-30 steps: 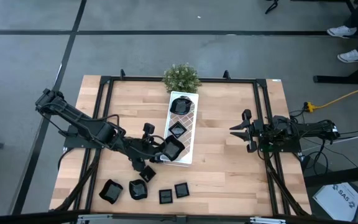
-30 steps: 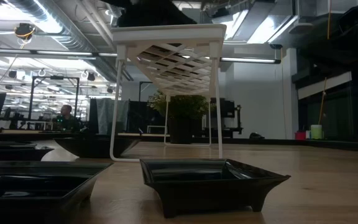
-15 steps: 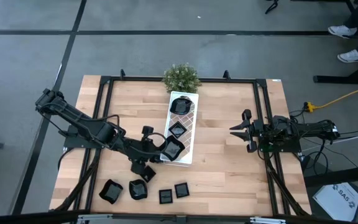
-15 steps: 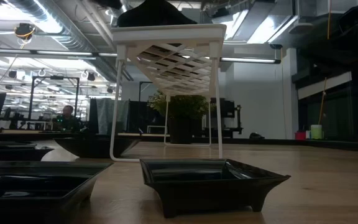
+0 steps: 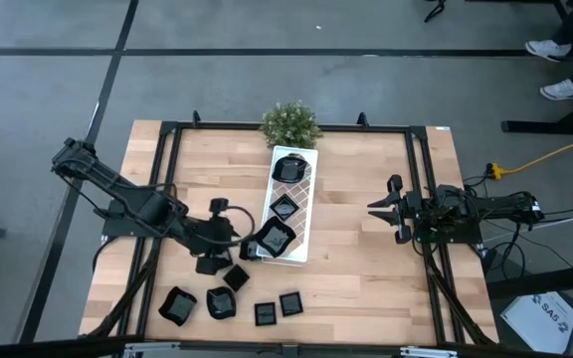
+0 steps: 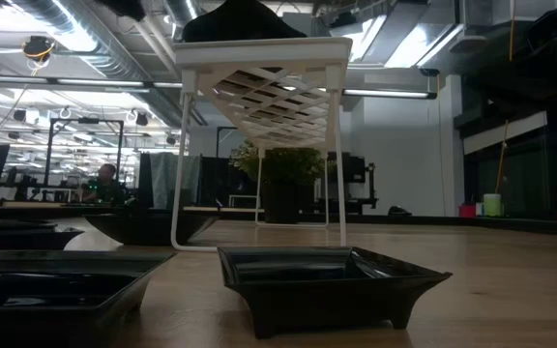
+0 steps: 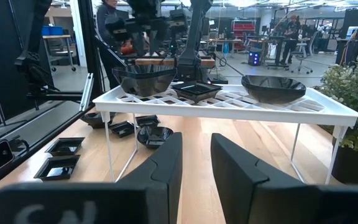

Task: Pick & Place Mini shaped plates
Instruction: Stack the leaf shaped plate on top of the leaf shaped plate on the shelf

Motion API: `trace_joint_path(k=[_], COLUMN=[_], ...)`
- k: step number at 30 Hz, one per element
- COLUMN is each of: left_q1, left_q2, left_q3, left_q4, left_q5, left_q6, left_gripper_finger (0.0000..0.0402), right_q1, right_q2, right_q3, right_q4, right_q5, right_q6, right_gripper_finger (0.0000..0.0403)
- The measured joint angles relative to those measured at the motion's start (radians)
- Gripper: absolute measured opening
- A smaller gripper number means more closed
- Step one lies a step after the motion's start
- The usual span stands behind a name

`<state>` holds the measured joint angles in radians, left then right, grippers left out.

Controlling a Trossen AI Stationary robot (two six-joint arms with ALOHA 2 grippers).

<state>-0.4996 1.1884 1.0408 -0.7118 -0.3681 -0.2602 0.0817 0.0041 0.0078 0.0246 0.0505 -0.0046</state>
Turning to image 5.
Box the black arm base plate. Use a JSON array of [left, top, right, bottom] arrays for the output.
[[414, 221, 482, 246], [100, 206, 171, 239]]

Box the silver metal bracket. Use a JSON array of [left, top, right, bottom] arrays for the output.
[[399, 346, 460, 358], [121, 341, 182, 358]]

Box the green artificial potted plant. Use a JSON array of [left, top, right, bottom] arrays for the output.
[[259, 98, 325, 150]]

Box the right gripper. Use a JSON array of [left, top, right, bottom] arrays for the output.
[[367, 173, 423, 245]]

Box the black rounded plate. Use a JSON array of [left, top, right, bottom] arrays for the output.
[[205, 285, 239, 321], [271, 154, 311, 185]]

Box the white wire shelf rack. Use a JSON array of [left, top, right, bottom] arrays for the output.
[[255, 144, 319, 265]]

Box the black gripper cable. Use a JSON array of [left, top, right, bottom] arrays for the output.
[[224, 205, 257, 246]]

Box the black desk leg frame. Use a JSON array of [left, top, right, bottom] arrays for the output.
[[500, 74, 573, 136]]

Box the black wavy square plate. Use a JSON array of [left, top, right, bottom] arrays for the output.
[[254, 215, 298, 260], [157, 284, 199, 328]]

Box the black cable bundle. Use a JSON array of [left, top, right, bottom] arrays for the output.
[[87, 237, 161, 339], [423, 243, 496, 347]]

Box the yellow power cable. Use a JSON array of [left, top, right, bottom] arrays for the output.
[[487, 128, 573, 180]]

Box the white paper sign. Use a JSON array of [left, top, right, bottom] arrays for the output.
[[498, 290, 573, 355]]

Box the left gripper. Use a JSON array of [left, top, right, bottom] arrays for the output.
[[189, 197, 241, 276]]

